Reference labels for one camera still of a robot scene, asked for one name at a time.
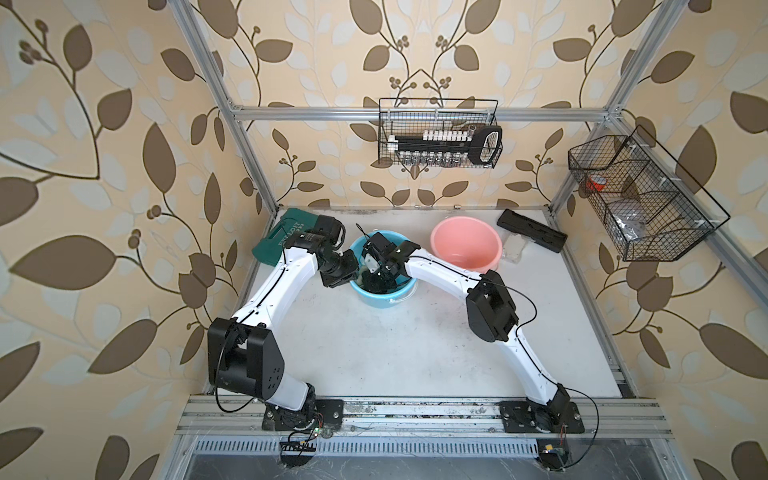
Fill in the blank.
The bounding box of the blue plastic bucket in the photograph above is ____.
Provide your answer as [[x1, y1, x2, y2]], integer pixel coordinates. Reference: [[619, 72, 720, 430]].
[[350, 236, 418, 309]]

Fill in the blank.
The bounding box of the pink plastic bucket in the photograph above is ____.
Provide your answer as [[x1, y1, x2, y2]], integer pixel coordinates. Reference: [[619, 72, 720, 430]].
[[430, 216, 503, 273]]

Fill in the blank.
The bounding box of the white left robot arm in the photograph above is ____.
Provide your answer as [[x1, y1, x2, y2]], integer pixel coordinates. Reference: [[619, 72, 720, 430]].
[[207, 215, 359, 431]]

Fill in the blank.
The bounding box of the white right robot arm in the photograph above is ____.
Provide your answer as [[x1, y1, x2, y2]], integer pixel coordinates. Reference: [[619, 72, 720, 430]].
[[361, 232, 571, 432]]

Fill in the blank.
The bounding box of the green tool case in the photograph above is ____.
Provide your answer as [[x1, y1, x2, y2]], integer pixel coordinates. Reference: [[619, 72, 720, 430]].
[[252, 208, 318, 266]]

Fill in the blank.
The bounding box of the black socket set holder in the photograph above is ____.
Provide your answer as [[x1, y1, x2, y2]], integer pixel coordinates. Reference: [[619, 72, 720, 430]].
[[383, 125, 503, 168]]

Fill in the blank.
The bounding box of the clear bag with white part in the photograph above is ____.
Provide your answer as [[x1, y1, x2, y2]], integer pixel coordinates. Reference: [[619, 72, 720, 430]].
[[502, 234, 528, 264]]

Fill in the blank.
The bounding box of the black plastic tray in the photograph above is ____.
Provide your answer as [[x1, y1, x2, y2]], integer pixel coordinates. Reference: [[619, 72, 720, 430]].
[[497, 209, 568, 253]]

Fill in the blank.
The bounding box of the red tape roll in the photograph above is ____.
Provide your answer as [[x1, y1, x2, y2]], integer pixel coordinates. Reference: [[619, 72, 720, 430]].
[[585, 173, 608, 193]]

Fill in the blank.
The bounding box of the clear plastic bag in basket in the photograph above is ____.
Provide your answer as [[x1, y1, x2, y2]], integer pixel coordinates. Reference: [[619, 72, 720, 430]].
[[608, 199, 647, 242]]

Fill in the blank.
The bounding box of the black wire basket back wall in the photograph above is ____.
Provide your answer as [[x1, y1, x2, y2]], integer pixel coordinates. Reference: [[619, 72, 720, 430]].
[[377, 97, 503, 169]]

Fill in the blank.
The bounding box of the black wire basket wall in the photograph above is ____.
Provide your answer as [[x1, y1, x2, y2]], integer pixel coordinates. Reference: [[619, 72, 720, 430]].
[[377, 97, 503, 169], [568, 125, 731, 262]]

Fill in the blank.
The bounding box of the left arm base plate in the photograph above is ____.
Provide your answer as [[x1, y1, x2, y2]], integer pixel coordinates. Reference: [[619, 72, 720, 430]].
[[262, 397, 344, 435]]

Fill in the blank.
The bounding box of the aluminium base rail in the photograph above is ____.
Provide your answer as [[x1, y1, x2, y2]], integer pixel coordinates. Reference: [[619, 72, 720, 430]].
[[176, 395, 673, 458]]

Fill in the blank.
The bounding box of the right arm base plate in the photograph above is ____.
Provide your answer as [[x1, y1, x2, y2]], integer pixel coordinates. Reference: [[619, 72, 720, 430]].
[[498, 400, 586, 434]]

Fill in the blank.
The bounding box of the black wire basket right wall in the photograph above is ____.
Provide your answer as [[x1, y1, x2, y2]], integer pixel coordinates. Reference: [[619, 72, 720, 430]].
[[568, 125, 731, 262]]

